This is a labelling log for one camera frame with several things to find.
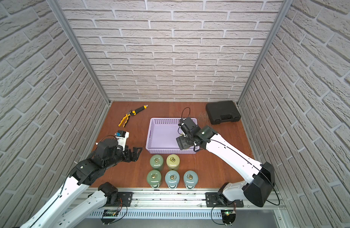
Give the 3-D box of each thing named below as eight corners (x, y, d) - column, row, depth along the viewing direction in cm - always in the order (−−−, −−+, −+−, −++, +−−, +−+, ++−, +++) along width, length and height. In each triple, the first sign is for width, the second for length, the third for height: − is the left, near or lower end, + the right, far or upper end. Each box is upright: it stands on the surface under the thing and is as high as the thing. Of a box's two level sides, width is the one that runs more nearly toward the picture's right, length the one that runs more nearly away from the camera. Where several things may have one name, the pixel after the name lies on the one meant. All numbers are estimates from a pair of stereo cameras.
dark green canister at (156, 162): (151, 171, 85) (149, 166, 78) (152, 160, 89) (150, 154, 82) (163, 171, 85) (162, 166, 78) (164, 160, 89) (163, 154, 82)
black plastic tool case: (211, 124, 106) (212, 120, 102) (204, 107, 118) (205, 102, 113) (239, 121, 109) (242, 117, 104) (230, 104, 120) (232, 100, 116)
